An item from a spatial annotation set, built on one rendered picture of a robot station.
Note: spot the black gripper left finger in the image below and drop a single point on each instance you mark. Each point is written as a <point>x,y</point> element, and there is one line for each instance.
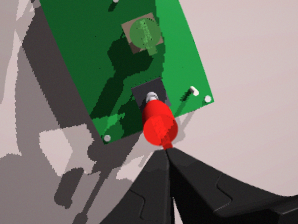
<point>149,200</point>

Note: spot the green circuit board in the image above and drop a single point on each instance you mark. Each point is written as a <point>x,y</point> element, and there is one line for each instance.
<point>134,63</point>

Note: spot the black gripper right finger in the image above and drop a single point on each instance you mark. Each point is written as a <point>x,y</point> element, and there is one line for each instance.
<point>204,195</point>

